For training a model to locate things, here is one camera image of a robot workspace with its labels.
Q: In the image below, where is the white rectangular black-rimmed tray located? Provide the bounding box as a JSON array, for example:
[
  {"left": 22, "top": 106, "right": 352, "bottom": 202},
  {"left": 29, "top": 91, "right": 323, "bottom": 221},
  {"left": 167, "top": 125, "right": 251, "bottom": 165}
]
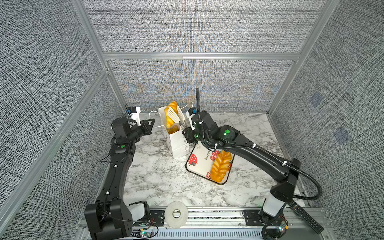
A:
[{"left": 186, "top": 142, "right": 235, "bottom": 185}]

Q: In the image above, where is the black tv remote control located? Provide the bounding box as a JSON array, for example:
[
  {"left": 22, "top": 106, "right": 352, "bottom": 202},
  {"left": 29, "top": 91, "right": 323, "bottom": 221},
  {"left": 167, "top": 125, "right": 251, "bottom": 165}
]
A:
[{"left": 288, "top": 200, "right": 324, "bottom": 235}]

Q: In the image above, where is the aluminium front rail frame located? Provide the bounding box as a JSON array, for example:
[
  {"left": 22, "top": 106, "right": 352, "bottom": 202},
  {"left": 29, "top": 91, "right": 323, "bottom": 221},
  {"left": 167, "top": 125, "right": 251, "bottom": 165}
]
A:
[{"left": 74, "top": 206, "right": 337, "bottom": 240}]

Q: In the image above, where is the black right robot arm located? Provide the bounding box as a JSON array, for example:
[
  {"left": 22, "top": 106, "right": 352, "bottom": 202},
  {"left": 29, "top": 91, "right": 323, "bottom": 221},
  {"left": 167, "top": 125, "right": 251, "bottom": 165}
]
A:
[{"left": 183, "top": 89, "right": 323, "bottom": 221}]

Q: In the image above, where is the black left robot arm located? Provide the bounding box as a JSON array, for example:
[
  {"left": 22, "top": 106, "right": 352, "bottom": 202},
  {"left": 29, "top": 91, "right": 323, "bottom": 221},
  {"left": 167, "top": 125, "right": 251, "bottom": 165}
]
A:
[{"left": 84, "top": 117, "right": 156, "bottom": 240}]

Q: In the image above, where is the round bun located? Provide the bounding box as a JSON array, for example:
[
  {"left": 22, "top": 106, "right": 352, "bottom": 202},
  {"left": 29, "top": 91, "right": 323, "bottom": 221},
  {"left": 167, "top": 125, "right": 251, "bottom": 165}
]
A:
[{"left": 167, "top": 126, "right": 180, "bottom": 135}]

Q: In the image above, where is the small green circuit board left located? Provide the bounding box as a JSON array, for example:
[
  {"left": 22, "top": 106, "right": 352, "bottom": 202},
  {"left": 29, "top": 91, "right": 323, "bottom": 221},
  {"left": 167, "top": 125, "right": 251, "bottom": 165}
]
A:
[{"left": 131, "top": 229, "right": 153, "bottom": 239}]

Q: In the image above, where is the small circuit board right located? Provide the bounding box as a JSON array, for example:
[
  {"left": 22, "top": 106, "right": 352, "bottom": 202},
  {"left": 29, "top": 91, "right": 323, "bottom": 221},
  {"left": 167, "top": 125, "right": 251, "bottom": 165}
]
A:
[{"left": 270, "top": 221, "right": 289, "bottom": 239}]

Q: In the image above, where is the croissant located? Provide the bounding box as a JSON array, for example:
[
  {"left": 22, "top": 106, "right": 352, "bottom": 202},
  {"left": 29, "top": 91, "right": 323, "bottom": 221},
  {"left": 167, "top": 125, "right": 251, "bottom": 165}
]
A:
[{"left": 164, "top": 101, "right": 178, "bottom": 129}]

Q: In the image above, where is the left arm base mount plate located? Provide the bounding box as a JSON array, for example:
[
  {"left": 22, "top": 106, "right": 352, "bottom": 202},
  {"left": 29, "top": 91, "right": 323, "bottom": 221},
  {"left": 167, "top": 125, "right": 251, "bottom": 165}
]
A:
[{"left": 133, "top": 209, "right": 165, "bottom": 227}]

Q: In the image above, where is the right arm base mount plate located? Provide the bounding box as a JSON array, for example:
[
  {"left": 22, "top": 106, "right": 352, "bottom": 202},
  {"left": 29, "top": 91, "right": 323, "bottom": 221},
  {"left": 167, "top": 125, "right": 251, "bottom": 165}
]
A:
[{"left": 242, "top": 208, "right": 288, "bottom": 227}]

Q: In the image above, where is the white paper gift bag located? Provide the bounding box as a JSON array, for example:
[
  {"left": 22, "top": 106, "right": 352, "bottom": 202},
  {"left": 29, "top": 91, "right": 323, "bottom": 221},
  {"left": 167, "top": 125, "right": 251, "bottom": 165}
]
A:
[{"left": 149, "top": 105, "right": 190, "bottom": 159}]

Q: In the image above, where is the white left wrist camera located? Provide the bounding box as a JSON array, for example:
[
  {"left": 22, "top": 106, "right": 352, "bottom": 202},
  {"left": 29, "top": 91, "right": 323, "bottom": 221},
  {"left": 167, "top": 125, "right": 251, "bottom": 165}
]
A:
[{"left": 125, "top": 105, "right": 141, "bottom": 126}]

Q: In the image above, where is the white tape roll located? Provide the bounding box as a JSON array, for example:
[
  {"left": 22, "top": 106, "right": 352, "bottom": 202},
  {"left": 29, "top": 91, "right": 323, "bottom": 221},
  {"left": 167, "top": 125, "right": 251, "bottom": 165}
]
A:
[{"left": 165, "top": 201, "right": 189, "bottom": 229}]

